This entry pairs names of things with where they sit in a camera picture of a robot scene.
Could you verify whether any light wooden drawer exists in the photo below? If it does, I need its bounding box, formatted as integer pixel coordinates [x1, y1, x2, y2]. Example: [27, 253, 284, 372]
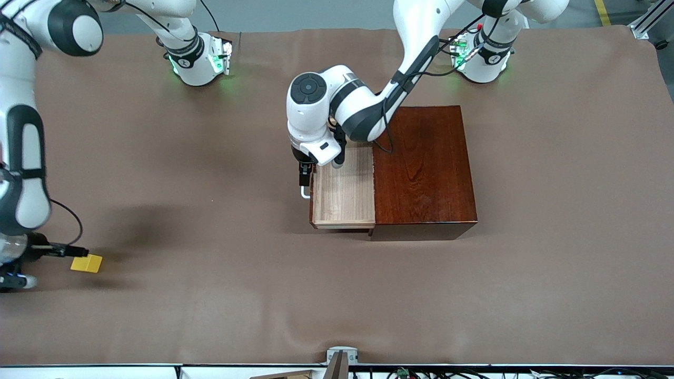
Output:
[310, 142, 376, 230]

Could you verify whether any yellow wooden block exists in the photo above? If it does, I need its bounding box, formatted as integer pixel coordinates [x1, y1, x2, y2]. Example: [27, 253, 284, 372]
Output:
[70, 254, 103, 274]

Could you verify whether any dark brown wooden cabinet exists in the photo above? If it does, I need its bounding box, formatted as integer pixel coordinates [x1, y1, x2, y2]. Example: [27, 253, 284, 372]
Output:
[369, 105, 479, 242]

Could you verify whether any brown table cloth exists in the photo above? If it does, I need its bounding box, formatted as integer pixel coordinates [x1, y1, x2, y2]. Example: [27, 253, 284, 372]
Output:
[0, 27, 674, 366]

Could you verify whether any light wooden plank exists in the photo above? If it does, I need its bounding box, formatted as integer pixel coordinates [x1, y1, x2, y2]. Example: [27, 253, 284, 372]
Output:
[249, 370, 316, 379]

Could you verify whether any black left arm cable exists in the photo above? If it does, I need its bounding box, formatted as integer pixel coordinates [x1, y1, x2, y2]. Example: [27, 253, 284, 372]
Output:
[369, 16, 485, 154]

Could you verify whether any white table edge rail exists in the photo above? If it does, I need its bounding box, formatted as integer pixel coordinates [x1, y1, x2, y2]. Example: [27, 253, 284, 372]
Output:
[0, 362, 674, 379]

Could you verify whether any thin black base cable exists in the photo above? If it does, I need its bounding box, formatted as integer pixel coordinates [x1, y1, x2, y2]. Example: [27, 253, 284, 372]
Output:
[197, 0, 218, 33]

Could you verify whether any grey metal bracket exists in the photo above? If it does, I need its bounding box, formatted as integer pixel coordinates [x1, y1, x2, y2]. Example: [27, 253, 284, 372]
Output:
[325, 346, 359, 379]

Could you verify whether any aluminium frame profile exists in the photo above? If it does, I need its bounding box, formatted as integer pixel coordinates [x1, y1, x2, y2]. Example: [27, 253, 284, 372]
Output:
[629, 0, 674, 40]

